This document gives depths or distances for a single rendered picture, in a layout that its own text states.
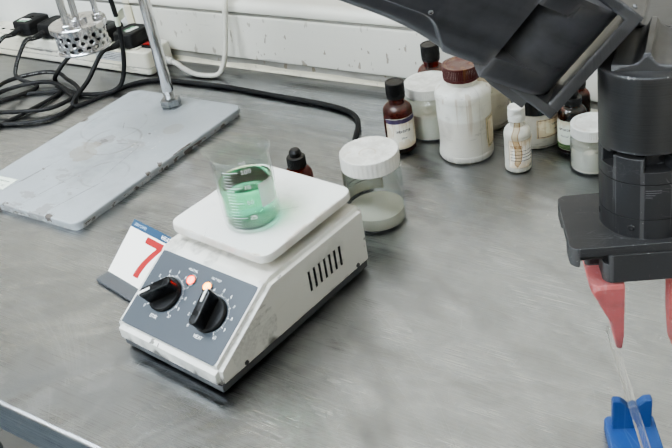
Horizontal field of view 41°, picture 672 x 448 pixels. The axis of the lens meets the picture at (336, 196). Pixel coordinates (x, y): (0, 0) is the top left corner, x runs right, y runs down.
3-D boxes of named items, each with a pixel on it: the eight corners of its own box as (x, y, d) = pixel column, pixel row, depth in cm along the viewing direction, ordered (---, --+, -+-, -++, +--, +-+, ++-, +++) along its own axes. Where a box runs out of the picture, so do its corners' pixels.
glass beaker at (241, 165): (291, 205, 79) (275, 124, 75) (277, 239, 75) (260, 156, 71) (227, 207, 81) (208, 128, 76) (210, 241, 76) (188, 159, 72)
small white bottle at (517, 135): (500, 165, 96) (496, 104, 93) (523, 158, 97) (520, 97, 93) (514, 176, 94) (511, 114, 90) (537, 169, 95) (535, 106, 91)
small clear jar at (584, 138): (621, 173, 91) (622, 128, 89) (576, 179, 92) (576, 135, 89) (608, 152, 95) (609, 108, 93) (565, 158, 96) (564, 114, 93)
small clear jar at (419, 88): (434, 115, 109) (430, 66, 105) (467, 129, 104) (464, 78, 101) (398, 133, 106) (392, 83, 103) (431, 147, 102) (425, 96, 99)
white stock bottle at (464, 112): (460, 171, 96) (453, 79, 91) (429, 151, 101) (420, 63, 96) (505, 152, 98) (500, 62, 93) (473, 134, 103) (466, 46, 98)
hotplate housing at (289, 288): (225, 400, 71) (203, 322, 67) (122, 346, 79) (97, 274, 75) (387, 255, 85) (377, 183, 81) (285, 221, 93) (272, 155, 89)
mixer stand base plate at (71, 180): (78, 232, 97) (75, 224, 97) (-35, 199, 108) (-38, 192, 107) (244, 112, 117) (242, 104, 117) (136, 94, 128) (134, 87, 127)
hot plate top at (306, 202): (266, 267, 72) (264, 258, 72) (168, 230, 79) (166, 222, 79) (355, 196, 80) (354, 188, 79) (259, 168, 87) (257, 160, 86)
